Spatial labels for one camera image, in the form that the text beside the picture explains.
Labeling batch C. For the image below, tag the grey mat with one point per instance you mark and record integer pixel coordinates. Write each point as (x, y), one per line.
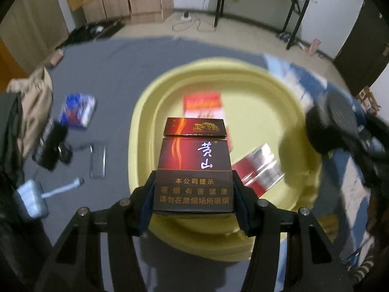
(116, 72)

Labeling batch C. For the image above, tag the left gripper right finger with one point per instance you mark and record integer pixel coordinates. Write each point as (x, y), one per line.
(311, 262)

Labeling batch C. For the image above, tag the blue snack packet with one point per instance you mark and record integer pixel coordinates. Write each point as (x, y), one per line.
(77, 110)

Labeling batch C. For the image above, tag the white charger with cable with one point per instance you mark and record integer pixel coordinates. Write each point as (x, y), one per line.
(31, 199)

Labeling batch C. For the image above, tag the beige cloth bag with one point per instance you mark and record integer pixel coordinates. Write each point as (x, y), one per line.
(36, 94)

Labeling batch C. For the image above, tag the dark brown door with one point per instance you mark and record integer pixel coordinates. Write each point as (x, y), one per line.
(364, 55)

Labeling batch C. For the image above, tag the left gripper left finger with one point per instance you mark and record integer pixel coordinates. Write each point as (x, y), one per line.
(75, 263)

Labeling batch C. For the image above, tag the white power strip with cable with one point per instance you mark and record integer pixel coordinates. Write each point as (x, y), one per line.
(188, 21)

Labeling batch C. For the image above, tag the colourful cardboard box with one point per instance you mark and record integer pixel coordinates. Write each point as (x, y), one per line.
(368, 101)

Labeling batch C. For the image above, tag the silver metal clip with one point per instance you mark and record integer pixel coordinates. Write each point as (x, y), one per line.
(98, 160)

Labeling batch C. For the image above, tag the black case on floor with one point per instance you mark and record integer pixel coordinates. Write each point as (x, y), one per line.
(93, 31)

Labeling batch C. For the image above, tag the blue white checkered rug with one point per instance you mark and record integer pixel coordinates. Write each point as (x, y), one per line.
(342, 201)

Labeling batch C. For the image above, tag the red silver cigarette carton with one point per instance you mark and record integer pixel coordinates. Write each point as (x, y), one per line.
(259, 170)

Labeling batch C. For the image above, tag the Double Happiness red carton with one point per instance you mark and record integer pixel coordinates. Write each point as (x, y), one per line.
(206, 105)

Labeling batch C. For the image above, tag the dark Huangshan cigarette box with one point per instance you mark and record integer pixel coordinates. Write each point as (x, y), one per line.
(194, 173)

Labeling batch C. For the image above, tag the pink bag on floor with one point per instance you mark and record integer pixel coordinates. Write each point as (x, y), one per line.
(314, 46)

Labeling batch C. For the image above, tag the black folding table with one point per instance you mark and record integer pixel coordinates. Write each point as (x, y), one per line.
(281, 16)

